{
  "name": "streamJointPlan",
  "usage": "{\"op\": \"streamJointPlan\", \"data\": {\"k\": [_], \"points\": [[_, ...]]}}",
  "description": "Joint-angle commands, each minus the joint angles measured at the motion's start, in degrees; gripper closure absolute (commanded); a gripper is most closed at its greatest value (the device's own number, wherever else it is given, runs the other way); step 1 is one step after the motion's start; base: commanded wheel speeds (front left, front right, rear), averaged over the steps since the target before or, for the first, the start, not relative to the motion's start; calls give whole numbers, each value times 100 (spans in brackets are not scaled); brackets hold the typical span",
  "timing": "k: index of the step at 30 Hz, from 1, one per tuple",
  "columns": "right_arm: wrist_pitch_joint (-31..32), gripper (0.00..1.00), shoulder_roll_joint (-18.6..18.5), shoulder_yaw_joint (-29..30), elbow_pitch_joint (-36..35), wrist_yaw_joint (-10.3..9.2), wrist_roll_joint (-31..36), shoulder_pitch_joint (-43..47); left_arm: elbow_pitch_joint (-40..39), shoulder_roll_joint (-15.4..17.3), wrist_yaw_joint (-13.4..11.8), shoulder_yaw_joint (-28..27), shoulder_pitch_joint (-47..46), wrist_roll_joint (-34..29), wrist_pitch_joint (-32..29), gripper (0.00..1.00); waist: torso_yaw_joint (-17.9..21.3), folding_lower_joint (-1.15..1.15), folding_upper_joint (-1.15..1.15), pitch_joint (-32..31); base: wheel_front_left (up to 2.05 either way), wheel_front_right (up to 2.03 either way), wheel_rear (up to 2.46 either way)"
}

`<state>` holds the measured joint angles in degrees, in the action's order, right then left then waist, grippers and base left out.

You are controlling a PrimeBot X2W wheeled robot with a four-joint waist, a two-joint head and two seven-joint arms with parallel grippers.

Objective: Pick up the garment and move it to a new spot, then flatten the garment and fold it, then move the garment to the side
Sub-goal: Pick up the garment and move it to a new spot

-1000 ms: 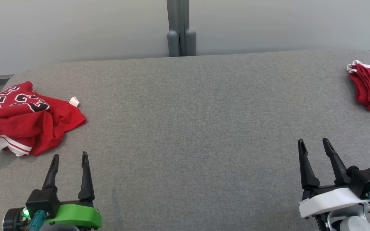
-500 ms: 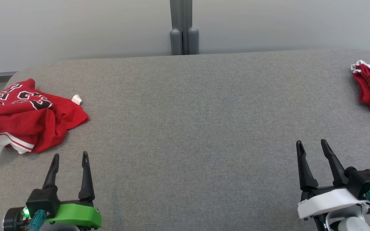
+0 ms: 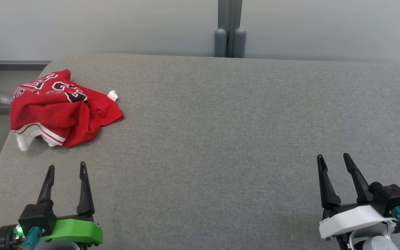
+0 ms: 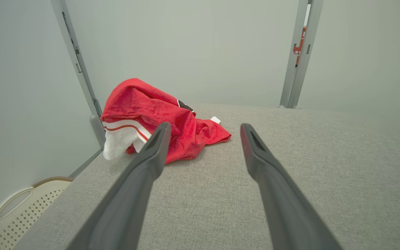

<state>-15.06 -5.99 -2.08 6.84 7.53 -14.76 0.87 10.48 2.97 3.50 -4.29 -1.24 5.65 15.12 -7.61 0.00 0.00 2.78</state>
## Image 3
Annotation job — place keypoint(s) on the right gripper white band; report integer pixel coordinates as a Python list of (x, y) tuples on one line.
[(352, 218)]

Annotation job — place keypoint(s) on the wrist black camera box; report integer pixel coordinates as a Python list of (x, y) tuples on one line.
[(36, 217), (391, 198)]

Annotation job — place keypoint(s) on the red jersey black white print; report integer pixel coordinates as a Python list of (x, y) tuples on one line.
[(57, 114)]

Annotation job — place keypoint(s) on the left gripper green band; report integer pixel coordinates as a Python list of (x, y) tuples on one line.
[(75, 231)]

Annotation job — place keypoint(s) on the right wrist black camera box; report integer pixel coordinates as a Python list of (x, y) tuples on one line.
[(391, 198)]

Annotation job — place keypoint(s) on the grey wall pillar fixture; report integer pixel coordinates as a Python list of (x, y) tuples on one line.
[(230, 27)]

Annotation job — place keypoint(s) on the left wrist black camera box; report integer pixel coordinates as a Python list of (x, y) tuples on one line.
[(36, 217)]

